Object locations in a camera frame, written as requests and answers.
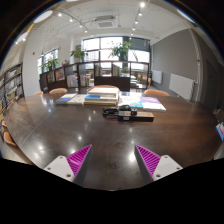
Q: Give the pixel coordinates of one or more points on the potted plant right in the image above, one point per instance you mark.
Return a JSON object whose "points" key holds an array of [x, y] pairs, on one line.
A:
{"points": [[121, 50]]}

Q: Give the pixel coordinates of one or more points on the left wall bookshelf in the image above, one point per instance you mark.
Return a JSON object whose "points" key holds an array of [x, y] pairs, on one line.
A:
{"points": [[11, 86]]}

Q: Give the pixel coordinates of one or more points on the orange chair far right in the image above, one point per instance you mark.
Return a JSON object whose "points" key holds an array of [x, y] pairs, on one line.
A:
{"points": [[156, 92]]}

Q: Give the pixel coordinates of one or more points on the blue item right edge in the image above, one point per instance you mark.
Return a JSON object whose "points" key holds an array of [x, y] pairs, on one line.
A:
{"points": [[220, 130]]}

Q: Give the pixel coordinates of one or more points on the blue cover book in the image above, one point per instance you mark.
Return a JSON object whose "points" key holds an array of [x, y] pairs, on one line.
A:
{"points": [[65, 98]]}

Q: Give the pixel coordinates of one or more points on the ceiling air conditioner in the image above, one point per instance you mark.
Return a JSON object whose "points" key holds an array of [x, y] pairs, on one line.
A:
{"points": [[107, 21]]}

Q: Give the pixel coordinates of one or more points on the white flat book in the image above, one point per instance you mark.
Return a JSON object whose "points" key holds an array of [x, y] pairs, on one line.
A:
{"points": [[77, 100]]}

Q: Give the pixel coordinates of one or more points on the purple cover book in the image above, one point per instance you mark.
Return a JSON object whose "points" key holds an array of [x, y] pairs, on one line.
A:
{"points": [[151, 103]]}

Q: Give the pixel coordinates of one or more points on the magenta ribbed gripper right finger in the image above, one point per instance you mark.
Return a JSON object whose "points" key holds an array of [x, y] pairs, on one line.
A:
{"points": [[154, 166]]}

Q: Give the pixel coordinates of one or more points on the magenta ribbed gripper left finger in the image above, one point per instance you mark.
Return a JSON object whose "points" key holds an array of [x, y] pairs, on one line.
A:
{"points": [[73, 167]]}

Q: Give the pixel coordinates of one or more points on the orange chair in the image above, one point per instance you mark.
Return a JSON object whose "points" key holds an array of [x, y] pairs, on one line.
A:
{"points": [[15, 151], [103, 86], [156, 92], [58, 91]]}

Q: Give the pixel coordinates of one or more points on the orange chair near left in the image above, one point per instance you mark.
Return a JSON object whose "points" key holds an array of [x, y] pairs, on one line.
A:
{"points": [[15, 151]]}

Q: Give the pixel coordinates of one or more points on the orange chair far middle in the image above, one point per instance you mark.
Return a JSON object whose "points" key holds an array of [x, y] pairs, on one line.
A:
{"points": [[103, 86]]}

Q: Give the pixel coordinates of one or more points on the potted plant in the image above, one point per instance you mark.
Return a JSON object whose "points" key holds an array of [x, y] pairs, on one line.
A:
{"points": [[121, 50], [78, 54]]}

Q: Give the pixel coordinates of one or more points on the orange chair far left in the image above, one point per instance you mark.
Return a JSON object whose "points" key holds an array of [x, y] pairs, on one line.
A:
{"points": [[58, 91]]}

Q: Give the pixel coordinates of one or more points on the stack of beige books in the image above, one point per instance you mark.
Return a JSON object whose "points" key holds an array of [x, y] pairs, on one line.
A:
{"points": [[98, 95]]}

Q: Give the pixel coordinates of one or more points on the white wall radiator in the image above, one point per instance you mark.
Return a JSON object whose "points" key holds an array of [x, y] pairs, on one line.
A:
{"points": [[182, 86]]}

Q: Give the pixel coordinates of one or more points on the black charger plug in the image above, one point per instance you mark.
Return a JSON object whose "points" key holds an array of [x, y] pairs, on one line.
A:
{"points": [[124, 108]]}

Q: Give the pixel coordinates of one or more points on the white blue magazine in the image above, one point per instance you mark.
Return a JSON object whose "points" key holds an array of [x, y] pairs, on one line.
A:
{"points": [[134, 102]]}

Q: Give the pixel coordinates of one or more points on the dark low bookshelf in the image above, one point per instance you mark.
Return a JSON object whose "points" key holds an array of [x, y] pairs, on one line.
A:
{"points": [[125, 75]]}

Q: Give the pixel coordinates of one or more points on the potted plant left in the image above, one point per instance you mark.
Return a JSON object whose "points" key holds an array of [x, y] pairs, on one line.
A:
{"points": [[78, 54]]}

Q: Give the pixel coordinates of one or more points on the black power strip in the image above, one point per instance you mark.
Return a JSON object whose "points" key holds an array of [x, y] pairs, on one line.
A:
{"points": [[140, 116]]}

